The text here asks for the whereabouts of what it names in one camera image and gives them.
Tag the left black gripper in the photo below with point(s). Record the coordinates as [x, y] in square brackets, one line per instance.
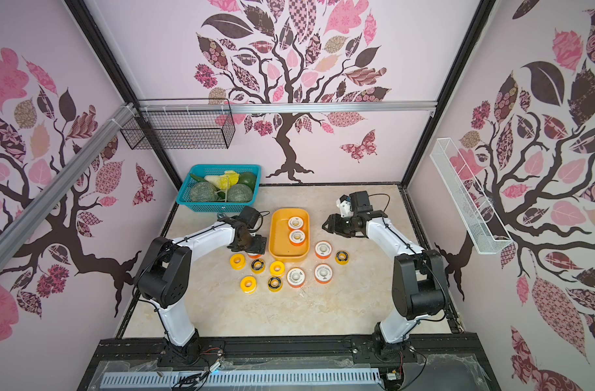
[258, 246]

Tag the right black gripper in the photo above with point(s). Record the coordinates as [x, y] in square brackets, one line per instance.
[341, 224]

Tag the yellow plastic storage box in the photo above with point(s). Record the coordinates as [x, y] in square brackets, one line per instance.
[279, 245]

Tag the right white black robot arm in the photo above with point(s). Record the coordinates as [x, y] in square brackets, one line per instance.
[417, 289]

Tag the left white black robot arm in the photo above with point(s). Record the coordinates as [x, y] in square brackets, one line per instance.
[163, 278]

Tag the yellow black tape roll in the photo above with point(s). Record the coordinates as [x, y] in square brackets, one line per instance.
[258, 266]
[342, 257]
[275, 284]

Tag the green pumpkin right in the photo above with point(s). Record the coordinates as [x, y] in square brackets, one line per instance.
[239, 193]

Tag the green pumpkin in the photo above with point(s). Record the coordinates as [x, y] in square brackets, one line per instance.
[239, 193]
[203, 192]

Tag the teal plastic basket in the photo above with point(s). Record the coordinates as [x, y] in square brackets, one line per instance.
[197, 173]

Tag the green round fruit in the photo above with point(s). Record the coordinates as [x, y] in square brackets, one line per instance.
[248, 179]

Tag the yellow white vegetable toy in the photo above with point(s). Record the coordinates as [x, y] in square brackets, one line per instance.
[224, 181]

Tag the green pumpkin left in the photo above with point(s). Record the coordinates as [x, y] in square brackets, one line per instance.
[203, 192]

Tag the black wire wall basket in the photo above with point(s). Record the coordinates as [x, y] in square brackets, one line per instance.
[178, 124]

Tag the white wire wall shelf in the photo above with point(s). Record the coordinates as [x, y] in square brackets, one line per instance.
[459, 171]

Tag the aluminium rail on back wall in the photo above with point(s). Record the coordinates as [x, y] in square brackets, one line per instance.
[297, 106]

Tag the aluminium rail on wall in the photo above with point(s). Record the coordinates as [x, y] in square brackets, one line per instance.
[19, 231]
[297, 106]

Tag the white slotted cable duct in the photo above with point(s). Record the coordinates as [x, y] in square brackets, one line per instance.
[237, 379]

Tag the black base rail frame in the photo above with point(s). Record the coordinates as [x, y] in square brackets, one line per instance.
[425, 362]

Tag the aluminium rail on left wall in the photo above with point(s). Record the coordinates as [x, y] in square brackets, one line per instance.
[19, 231]

